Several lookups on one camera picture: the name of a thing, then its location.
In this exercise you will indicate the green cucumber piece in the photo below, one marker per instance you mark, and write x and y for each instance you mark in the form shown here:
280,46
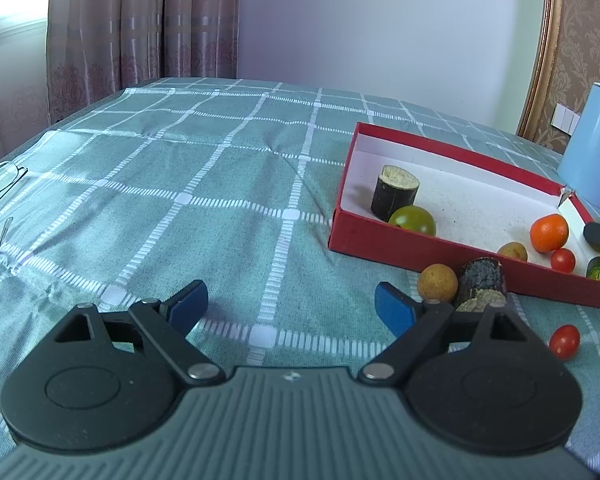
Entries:
598,269

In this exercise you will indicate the light blue kettle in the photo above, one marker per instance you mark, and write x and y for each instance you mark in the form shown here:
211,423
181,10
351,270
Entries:
592,155

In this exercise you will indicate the large green tomato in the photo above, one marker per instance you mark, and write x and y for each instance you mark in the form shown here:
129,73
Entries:
412,220

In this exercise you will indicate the orange tomato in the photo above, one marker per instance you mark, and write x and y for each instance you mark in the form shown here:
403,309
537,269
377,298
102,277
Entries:
549,232

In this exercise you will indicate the pink patterned curtain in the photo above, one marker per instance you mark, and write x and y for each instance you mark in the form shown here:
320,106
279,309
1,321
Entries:
140,25

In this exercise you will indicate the brown longan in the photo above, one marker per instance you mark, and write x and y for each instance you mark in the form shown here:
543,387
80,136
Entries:
436,282
512,251

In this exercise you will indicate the red cherry tomato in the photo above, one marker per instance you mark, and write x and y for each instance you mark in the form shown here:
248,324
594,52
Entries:
564,341
563,260

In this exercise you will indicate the green plaid bedsheet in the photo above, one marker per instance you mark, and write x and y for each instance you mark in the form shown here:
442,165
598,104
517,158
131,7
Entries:
180,240

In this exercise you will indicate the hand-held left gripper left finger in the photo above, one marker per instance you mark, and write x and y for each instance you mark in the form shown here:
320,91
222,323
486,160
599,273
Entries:
187,304

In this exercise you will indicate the red cardboard box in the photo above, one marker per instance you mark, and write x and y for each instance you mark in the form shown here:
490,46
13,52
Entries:
480,195

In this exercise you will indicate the white wall switch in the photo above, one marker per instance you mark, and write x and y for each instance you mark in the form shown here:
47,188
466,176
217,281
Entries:
565,117

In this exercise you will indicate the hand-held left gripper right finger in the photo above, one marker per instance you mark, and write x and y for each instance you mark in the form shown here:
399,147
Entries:
395,307

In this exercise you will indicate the purple eggplant piece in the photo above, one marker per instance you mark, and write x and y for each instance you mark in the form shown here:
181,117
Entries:
392,195

